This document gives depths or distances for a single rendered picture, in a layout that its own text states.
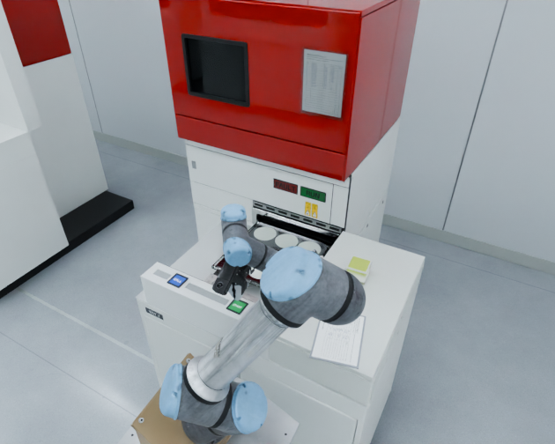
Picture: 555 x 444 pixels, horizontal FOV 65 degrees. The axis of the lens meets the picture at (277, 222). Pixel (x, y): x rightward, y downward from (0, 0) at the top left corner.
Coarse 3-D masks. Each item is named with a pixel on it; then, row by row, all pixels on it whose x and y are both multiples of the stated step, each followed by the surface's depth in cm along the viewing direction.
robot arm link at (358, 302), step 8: (272, 248) 126; (264, 256) 122; (264, 264) 122; (360, 288) 88; (352, 296) 85; (360, 296) 87; (352, 304) 85; (360, 304) 87; (344, 312) 85; (352, 312) 86; (360, 312) 88; (336, 320) 86; (344, 320) 87; (352, 320) 88
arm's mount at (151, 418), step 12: (156, 396) 114; (144, 408) 111; (156, 408) 113; (144, 420) 110; (156, 420) 111; (168, 420) 113; (180, 420) 115; (144, 432) 109; (156, 432) 110; (168, 432) 112; (180, 432) 114
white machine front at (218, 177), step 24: (192, 144) 201; (192, 168) 209; (216, 168) 201; (240, 168) 194; (264, 168) 187; (288, 168) 180; (192, 192) 218; (216, 192) 210; (240, 192) 201; (264, 192) 194; (288, 192) 187; (336, 192) 175; (336, 216) 181
